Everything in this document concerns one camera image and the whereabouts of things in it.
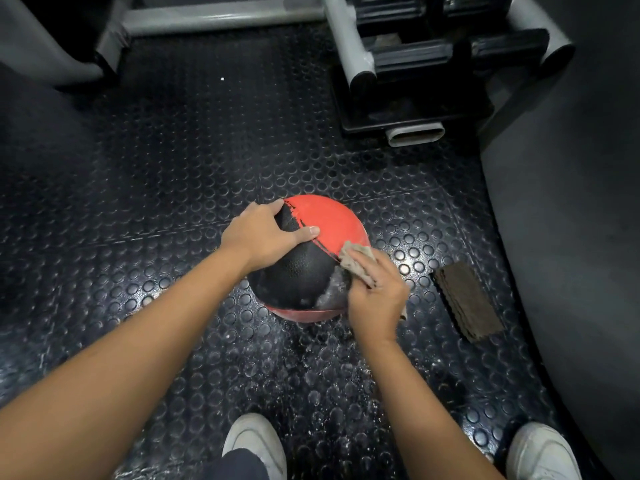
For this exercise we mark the person's left forearm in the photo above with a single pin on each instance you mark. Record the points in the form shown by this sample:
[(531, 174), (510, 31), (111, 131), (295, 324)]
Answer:
[(107, 372)]

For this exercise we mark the grey cleaning cloth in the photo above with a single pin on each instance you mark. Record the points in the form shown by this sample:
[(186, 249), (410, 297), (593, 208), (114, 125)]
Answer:
[(357, 264)]

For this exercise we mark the person's white shoe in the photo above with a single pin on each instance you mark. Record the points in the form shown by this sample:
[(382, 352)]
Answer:
[(542, 452), (257, 444)]

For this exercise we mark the person's left white shoe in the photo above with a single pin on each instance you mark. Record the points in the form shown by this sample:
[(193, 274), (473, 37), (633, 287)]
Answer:
[(257, 444)]

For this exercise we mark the red and black medicine ball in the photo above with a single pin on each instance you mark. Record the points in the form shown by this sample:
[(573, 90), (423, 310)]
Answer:
[(312, 259)]

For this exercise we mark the person's right hand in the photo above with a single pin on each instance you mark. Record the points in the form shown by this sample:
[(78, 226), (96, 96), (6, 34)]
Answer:
[(376, 299)]

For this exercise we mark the person's right fingers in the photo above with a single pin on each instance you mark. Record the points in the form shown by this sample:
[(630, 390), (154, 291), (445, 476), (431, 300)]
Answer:
[(367, 267)]

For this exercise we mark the person's right white shoe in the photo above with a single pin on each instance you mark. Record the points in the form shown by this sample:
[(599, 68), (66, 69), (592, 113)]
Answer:
[(542, 452)]

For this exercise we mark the person's left hand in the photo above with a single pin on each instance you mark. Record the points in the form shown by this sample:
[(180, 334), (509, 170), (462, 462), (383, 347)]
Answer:
[(260, 237)]

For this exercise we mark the person's dark trouser leg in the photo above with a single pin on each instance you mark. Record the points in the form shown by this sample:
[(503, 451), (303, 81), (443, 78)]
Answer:
[(235, 465)]

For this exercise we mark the person's right forearm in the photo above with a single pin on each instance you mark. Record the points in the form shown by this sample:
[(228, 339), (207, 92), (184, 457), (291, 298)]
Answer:
[(425, 409)]

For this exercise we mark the brown scrubbing pad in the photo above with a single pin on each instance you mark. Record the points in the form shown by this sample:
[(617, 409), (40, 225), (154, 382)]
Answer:
[(467, 300)]

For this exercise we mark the grey metal gym machine frame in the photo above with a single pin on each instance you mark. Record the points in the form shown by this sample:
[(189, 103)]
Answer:
[(345, 34)]

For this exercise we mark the person's left thumb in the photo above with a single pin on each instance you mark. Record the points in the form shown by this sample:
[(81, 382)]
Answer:
[(304, 235)]

